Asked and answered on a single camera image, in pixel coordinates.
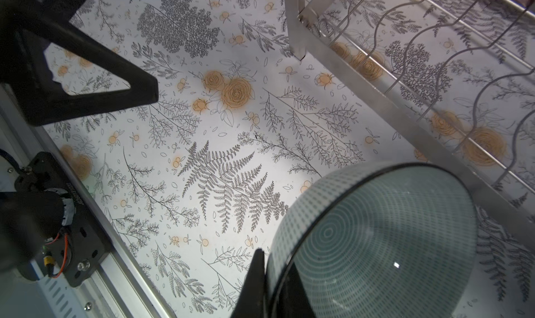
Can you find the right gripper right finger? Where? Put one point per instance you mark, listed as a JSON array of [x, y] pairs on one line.
[[292, 300]]

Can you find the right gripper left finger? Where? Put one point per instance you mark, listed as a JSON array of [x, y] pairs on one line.
[[250, 303]]

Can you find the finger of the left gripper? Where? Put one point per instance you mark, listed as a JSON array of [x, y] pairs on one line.
[[57, 73]]

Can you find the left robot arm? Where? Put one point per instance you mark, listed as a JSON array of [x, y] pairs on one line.
[[17, 247]]

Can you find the stainless steel dish rack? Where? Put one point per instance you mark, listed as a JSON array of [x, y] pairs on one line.
[[455, 78]]

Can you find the floral tablecloth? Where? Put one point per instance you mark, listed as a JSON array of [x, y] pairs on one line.
[[196, 182]]

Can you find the aluminium front rail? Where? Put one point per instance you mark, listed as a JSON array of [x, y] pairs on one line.
[[102, 279]]

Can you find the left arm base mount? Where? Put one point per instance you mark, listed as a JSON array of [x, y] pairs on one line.
[[59, 219]]

